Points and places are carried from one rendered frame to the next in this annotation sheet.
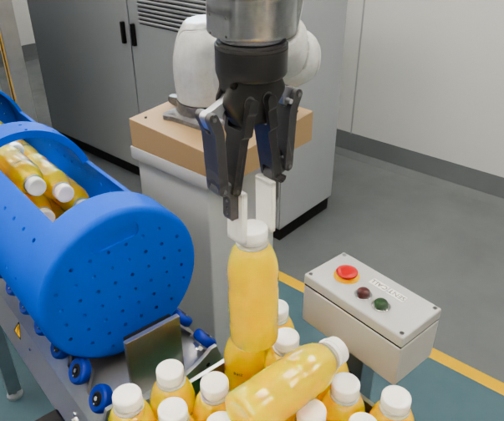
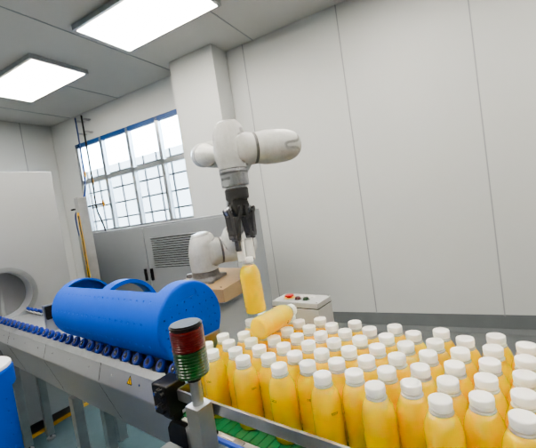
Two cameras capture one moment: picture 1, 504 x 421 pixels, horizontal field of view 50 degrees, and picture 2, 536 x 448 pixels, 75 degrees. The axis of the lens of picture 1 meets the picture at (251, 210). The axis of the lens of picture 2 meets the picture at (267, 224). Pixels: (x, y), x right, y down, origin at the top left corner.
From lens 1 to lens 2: 0.60 m
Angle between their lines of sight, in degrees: 30
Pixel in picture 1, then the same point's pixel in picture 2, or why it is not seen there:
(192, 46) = (197, 244)
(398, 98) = (301, 284)
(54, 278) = (164, 311)
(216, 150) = (230, 221)
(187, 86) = (197, 263)
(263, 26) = (240, 180)
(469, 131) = (342, 292)
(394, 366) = not seen: hidden behind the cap
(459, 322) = not seen: hidden behind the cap
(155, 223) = (202, 289)
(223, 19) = (228, 180)
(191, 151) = not seen: hidden behind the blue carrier
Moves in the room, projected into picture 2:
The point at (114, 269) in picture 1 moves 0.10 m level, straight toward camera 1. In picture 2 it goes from (187, 310) to (196, 316)
